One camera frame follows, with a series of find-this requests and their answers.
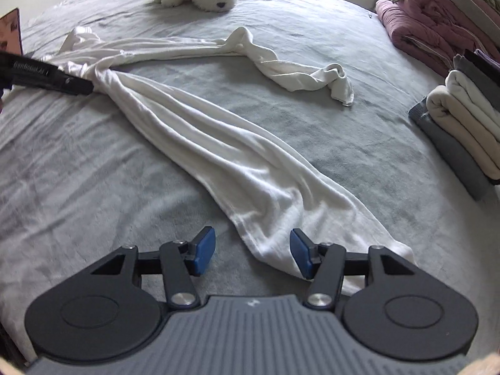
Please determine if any dark grey folded cloth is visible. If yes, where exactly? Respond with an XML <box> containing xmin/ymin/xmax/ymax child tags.
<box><xmin>453</xmin><ymin>48</ymin><xmax>500</xmax><ymax>104</ymax></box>

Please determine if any white folded cloth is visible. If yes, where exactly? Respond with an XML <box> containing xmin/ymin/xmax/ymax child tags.
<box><xmin>445</xmin><ymin>69</ymin><xmax>500</xmax><ymax>141</ymax></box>

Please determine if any grey folded knit cloth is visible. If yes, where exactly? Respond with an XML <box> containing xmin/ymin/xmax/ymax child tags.
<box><xmin>408</xmin><ymin>97</ymin><xmax>493</xmax><ymax>201</ymax></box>

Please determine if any pink folded quilt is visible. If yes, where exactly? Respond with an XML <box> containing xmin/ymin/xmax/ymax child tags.
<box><xmin>375</xmin><ymin>0</ymin><xmax>491</xmax><ymax>78</ymax></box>

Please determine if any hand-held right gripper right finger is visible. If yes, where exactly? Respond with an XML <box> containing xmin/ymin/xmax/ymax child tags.
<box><xmin>289</xmin><ymin>228</ymin><xmax>419</xmax><ymax>309</ymax></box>

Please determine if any cream folded cloth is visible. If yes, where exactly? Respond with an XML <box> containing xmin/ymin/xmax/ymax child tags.
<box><xmin>426</xmin><ymin>85</ymin><xmax>500</xmax><ymax>185</ymax></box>

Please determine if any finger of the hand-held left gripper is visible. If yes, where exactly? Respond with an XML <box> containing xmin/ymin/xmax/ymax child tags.
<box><xmin>58</xmin><ymin>71</ymin><xmax>95</xmax><ymax>97</ymax></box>

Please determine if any grey bed blanket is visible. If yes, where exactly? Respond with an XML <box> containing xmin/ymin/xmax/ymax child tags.
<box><xmin>0</xmin><ymin>0</ymin><xmax>500</xmax><ymax>364</ymax></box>

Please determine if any white long-sleeved shirt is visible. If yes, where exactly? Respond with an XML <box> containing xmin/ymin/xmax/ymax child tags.
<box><xmin>58</xmin><ymin>26</ymin><xmax>415</xmax><ymax>280</ymax></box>

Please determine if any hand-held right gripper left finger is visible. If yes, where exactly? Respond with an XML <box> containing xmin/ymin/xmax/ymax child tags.
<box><xmin>81</xmin><ymin>226</ymin><xmax>217</xmax><ymax>308</ymax></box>

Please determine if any beige folded quilt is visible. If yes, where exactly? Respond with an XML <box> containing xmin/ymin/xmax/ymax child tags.
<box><xmin>444</xmin><ymin>0</ymin><xmax>500</xmax><ymax>51</ymax></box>

